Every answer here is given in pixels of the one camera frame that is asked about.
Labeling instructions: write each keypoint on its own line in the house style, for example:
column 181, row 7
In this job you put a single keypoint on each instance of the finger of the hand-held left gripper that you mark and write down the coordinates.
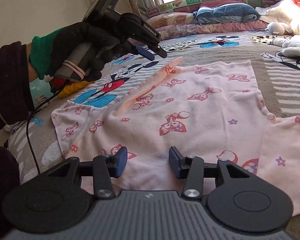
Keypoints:
column 145, row 53
column 161, row 52

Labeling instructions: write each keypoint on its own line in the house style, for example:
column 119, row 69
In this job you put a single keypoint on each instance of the colourful alphabet foam mat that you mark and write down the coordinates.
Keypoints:
column 190, row 2

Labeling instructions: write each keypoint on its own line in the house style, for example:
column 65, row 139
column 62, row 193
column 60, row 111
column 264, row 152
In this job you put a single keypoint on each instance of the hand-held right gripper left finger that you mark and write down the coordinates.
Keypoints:
column 121, row 161

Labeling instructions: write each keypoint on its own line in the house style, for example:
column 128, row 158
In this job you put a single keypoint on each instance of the cartoon mouse printed blanket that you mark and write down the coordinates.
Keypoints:
column 215, row 55

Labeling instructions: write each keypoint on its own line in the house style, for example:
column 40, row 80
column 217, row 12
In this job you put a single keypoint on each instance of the red folded garment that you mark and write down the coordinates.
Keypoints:
column 60, row 82

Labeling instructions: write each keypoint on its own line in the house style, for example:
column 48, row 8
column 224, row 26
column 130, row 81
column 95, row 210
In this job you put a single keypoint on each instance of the maroon pillow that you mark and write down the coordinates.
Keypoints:
column 220, row 3

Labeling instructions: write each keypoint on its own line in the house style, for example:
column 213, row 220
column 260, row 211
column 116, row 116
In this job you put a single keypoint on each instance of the yellow folded garment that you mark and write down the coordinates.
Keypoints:
column 75, row 90

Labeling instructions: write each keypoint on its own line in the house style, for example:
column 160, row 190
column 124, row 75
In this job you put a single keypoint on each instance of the person's dark clothing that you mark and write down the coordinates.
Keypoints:
column 2, row 185

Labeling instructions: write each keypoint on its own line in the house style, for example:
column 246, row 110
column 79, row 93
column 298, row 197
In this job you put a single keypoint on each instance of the white plush toy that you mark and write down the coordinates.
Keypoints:
column 277, row 28

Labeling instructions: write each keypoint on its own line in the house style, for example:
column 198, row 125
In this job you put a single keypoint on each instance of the pink printed shirt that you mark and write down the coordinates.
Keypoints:
column 190, row 120

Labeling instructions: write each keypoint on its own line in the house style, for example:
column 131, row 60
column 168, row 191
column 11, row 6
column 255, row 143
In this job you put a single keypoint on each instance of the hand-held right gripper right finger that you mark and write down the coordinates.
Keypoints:
column 173, row 162

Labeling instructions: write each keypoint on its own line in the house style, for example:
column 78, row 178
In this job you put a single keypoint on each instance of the blue folded quilt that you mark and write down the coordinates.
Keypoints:
column 225, row 13

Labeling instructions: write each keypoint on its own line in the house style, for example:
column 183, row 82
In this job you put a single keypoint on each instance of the person's left hand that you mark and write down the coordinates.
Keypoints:
column 65, row 37

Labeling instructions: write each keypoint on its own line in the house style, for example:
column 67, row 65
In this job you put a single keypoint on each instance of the orange floral pillow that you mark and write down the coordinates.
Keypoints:
column 170, row 18

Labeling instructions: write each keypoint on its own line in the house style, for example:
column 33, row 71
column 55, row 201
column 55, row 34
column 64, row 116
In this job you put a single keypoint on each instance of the white quilted garment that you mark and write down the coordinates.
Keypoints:
column 293, row 48

